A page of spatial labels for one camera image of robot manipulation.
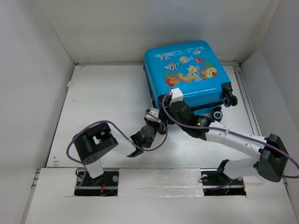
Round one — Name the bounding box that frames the blue kids suitcase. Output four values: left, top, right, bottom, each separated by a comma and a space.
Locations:
143, 41, 238, 121

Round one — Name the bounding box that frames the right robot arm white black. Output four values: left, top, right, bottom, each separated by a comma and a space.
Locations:
167, 101, 288, 184

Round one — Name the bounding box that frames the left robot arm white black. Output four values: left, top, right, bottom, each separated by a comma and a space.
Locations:
70, 118, 167, 185

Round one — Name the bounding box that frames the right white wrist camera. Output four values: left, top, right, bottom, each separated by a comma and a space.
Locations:
170, 88, 184, 105

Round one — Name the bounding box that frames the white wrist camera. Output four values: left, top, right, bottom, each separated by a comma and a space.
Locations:
170, 88, 184, 105
145, 108, 159, 122

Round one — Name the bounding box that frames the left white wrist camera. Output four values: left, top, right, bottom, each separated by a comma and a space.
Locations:
145, 108, 159, 122

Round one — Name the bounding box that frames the aluminium frame rail right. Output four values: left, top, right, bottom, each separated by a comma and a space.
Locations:
233, 63, 262, 136

